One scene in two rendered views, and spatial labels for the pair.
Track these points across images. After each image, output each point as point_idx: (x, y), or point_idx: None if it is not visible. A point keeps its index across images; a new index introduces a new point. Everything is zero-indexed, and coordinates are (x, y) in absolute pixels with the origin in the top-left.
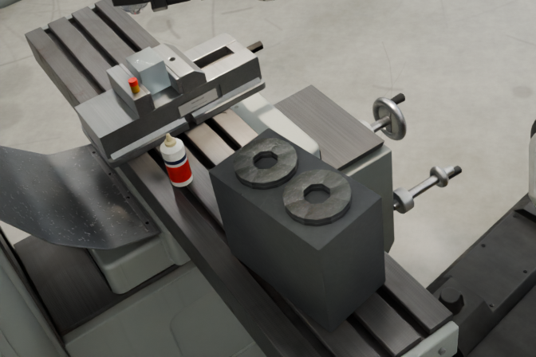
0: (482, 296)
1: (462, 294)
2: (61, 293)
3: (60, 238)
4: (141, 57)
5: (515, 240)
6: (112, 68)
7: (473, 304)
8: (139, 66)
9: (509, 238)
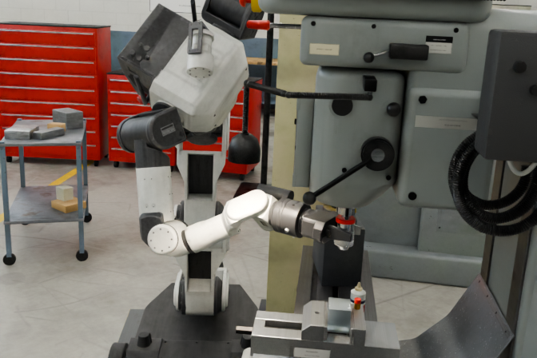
0: (226, 347)
1: (236, 345)
2: None
3: (443, 322)
4: (340, 305)
5: (179, 352)
6: (359, 328)
7: (237, 340)
8: (346, 301)
9: (180, 353)
